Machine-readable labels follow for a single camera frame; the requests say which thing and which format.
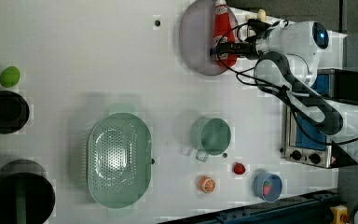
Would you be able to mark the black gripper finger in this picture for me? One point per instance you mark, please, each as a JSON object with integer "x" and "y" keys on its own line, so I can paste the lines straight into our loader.
{"x": 231, "y": 48}

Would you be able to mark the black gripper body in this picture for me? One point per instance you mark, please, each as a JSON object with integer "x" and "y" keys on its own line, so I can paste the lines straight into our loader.
{"x": 256, "y": 44}

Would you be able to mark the red ketchup bottle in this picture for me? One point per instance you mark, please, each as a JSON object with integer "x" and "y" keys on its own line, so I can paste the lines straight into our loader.
{"x": 222, "y": 33}

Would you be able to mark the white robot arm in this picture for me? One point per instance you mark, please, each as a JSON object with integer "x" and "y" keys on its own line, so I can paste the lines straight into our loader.
{"x": 287, "y": 56}

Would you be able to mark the grey round plate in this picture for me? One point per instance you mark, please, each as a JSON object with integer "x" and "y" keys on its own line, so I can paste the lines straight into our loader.
{"x": 196, "y": 37}

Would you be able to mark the peeled toy banana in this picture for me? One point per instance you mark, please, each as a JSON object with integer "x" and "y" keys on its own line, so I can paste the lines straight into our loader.
{"x": 261, "y": 15}

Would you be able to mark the green mug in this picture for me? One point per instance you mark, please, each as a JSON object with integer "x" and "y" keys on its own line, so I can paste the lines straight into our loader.
{"x": 210, "y": 137}

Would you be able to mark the small red strawberry toy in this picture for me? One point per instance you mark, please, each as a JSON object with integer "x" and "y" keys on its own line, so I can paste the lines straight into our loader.
{"x": 239, "y": 168}

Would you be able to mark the orange slice toy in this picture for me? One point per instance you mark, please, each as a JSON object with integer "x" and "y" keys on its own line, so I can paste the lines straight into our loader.
{"x": 206, "y": 184}

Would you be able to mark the green perforated colander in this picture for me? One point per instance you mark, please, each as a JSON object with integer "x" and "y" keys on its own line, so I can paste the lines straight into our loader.
{"x": 119, "y": 158}

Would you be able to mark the strawberry toy in bowl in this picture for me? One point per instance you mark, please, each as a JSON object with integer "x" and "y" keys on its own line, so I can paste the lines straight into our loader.
{"x": 266, "y": 188}

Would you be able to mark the blue bowl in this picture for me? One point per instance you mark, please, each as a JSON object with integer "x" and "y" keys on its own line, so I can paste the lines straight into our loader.
{"x": 276, "y": 186}

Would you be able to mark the yellow emergency stop box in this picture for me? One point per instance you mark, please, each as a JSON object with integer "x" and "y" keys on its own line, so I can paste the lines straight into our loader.
{"x": 340, "y": 214}

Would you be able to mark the green lime toy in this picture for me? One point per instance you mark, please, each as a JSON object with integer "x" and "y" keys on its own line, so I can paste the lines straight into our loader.
{"x": 10, "y": 77}

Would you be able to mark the small black cylinder container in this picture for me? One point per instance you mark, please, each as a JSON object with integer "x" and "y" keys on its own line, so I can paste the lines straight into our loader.
{"x": 14, "y": 112}

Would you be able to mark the green utensil in container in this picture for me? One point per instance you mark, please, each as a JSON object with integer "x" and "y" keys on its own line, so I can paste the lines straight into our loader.
{"x": 20, "y": 202}

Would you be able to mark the large black cylinder container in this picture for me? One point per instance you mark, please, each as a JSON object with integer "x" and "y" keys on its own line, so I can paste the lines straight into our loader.
{"x": 26, "y": 196}

